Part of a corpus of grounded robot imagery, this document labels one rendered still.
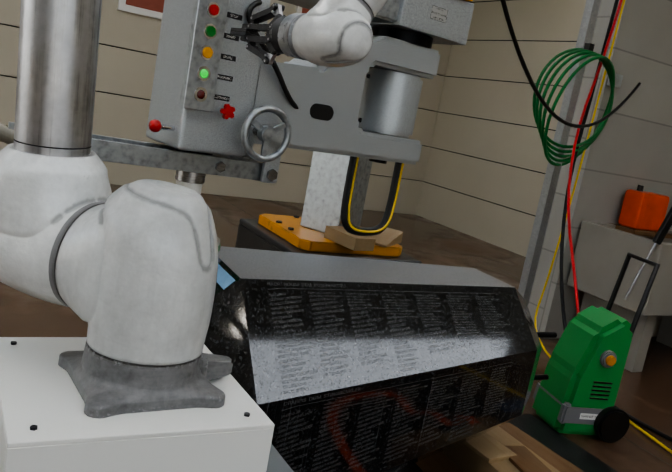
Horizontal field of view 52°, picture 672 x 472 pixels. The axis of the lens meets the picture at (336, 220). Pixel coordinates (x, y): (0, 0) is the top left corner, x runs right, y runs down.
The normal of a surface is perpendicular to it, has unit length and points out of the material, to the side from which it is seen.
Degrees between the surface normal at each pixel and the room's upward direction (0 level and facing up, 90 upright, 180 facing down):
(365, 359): 45
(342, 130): 90
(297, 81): 90
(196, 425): 1
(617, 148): 90
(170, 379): 84
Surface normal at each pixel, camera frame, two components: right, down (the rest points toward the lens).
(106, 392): 0.13, -0.92
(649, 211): 0.48, 0.23
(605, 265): -0.86, -0.07
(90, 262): -0.43, -0.06
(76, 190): 0.73, -0.03
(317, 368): 0.47, -0.52
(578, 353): -0.85, -0.43
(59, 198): 0.54, -0.07
